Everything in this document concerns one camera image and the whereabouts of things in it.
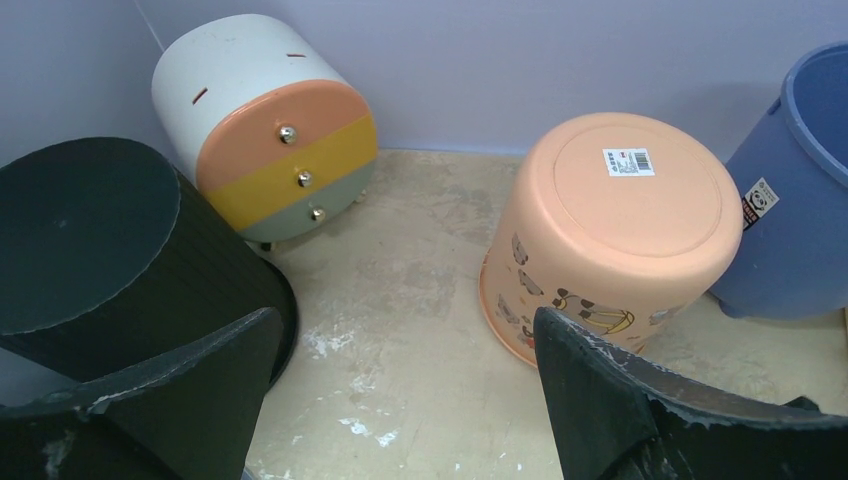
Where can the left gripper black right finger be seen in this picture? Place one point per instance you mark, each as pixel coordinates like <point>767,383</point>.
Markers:
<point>617,415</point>

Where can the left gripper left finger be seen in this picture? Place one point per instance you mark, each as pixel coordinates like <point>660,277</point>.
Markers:
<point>189,413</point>

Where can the black large bucket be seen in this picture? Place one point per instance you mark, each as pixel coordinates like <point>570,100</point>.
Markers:
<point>110,256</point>

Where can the orange bucket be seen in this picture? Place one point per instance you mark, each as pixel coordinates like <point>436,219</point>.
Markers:
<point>619,221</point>

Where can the blue bucket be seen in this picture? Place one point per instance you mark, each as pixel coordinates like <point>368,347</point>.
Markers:
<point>791,172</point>

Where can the white orange yellow drum toy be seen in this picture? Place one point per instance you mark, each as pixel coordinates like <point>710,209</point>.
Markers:
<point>268,132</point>

